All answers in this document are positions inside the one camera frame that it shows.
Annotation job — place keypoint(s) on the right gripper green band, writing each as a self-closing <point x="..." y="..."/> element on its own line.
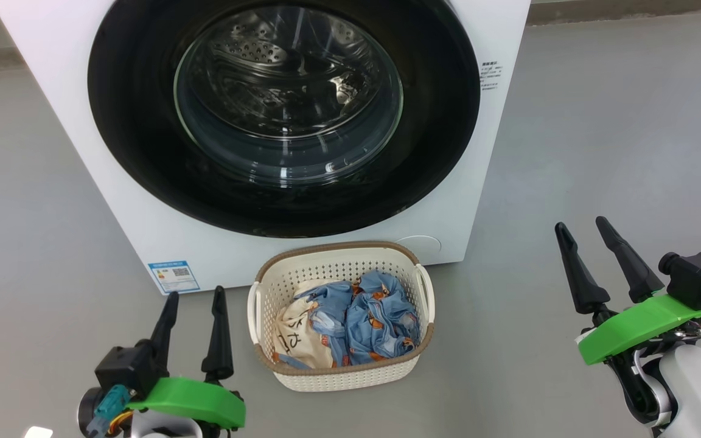
<point x="636" y="325"/>

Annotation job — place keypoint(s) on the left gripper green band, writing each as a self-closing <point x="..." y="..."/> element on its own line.
<point x="198" y="398"/>

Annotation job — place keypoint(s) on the cream printed garment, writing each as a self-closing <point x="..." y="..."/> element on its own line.
<point x="296" y="334"/>

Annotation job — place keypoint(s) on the blue patterned garment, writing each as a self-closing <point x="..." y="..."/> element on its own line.
<point x="381" y="316"/>

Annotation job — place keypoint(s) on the black round glass washer door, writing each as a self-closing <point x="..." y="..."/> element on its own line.
<point x="131" y="121"/>

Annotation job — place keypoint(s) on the cream perforated laundry basket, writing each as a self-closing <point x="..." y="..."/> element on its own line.
<point x="338" y="377"/>

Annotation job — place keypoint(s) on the white front-load washing machine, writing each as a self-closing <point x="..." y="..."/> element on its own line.
<point x="70" y="182"/>

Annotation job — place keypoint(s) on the blue energy label sticker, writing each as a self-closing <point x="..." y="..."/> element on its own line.
<point x="174" y="277"/>

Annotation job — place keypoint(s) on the round white filter cover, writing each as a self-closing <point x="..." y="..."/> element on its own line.
<point x="418" y="245"/>

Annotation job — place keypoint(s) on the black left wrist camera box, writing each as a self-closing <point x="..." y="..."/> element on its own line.
<point x="125" y="368"/>

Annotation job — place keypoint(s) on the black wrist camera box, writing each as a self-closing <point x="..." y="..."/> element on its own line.
<point x="700" y="277"/>
<point x="125" y="368"/>

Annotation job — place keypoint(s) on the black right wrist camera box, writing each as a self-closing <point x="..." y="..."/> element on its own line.
<point x="700" y="277"/>

